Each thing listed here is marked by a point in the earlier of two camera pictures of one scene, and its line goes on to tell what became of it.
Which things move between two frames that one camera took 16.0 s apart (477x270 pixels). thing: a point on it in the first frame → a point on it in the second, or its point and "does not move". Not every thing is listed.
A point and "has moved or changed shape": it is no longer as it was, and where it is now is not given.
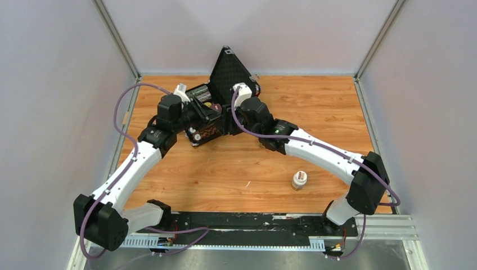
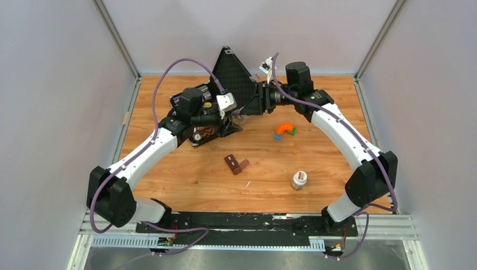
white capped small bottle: x=299 y=180 does not move
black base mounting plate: x=209 y=228 does not move
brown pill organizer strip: x=217 y=106 has moved or changed shape
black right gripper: x=228 y=127 → x=261 y=102
